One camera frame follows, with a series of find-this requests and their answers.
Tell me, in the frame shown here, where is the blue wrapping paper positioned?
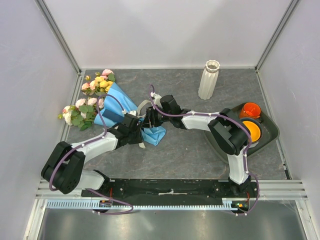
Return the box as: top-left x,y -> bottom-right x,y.
94,83 -> 166,146

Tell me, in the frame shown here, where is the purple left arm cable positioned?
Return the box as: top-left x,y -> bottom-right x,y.
49,94 -> 135,216

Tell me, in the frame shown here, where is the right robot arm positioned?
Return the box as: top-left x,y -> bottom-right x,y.
143,92 -> 252,197

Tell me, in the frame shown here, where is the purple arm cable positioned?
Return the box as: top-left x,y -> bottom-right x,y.
148,84 -> 261,216
49,94 -> 135,216

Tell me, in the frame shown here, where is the cream ribbon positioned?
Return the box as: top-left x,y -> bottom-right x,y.
136,100 -> 156,145

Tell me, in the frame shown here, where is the orange bowl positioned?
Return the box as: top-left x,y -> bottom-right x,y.
240,117 -> 263,144

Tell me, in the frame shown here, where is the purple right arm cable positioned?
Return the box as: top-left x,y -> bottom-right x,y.
148,84 -> 261,216

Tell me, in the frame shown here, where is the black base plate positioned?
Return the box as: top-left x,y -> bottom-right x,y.
97,178 -> 257,206

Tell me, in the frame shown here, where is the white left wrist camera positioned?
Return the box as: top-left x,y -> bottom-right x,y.
128,110 -> 138,117

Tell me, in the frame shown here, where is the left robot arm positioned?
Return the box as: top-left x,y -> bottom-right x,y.
40,111 -> 144,197

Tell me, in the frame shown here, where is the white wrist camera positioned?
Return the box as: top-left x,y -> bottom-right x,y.
128,110 -> 138,117
151,92 -> 162,108

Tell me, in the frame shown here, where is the white plate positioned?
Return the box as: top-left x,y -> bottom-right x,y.
248,140 -> 264,152

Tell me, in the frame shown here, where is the slotted cable duct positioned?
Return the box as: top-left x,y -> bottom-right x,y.
46,199 -> 238,211

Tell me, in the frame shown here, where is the white ribbed vase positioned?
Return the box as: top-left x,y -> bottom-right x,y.
198,60 -> 220,100

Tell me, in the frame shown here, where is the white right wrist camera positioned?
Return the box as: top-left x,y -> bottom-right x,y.
151,92 -> 162,108

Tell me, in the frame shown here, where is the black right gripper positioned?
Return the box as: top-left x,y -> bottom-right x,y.
141,105 -> 172,129

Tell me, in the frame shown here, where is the dark green tray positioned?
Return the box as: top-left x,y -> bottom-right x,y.
203,103 -> 280,165

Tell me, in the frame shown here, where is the orange cup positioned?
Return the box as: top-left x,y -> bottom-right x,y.
239,102 -> 261,119

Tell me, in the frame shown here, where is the artificial flower bouquet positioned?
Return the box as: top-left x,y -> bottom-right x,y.
57,69 -> 116,131

